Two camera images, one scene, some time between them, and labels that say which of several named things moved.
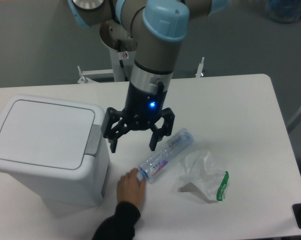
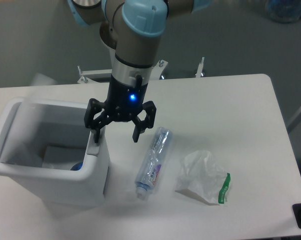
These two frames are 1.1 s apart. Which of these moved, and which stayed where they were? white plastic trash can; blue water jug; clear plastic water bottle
Moved: clear plastic water bottle
Stayed: white plastic trash can; blue water jug
